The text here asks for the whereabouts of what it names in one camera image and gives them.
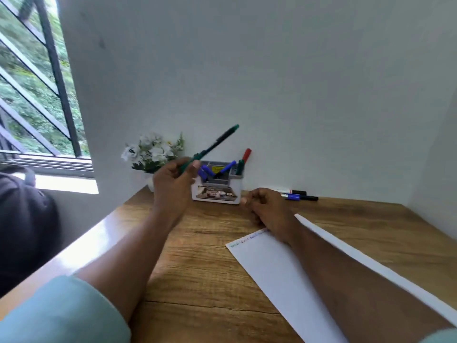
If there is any person's right hand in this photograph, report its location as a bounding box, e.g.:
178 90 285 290
240 188 301 245

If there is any person's left hand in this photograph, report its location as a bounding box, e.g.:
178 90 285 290
152 157 201 221

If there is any green capped black marker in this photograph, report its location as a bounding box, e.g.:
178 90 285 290
179 124 240 174

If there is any person's right forearm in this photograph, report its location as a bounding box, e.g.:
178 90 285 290
286 223 455 343

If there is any person's left forearm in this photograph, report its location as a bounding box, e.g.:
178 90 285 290
76 207 187 323

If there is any blue capped black marker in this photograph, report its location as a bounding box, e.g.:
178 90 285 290
213 160 237 178

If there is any white desk pen holder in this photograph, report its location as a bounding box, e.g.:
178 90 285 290
191 160 243 205

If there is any white artificial flower bunch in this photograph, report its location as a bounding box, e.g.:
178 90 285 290
121 132 185 174

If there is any blue banded black marker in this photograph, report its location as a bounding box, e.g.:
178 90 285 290
280 193 319 202

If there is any white paper sheet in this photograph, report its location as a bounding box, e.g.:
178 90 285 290
225 213 457 343

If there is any black metal window grille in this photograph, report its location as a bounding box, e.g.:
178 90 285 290
0 0 83 158

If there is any black backpack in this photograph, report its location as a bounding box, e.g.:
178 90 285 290
0 164 62 298

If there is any light teal left sleeve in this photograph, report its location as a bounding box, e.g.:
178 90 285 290
0 275 132 343

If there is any light teal sleeve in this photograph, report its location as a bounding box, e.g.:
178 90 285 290
415 328 457 343
0 275 132 343

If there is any light teal right sleeve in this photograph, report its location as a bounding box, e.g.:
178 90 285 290
415 328 457 343

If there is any grey window frame rail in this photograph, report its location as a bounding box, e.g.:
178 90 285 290
0 152 95 180

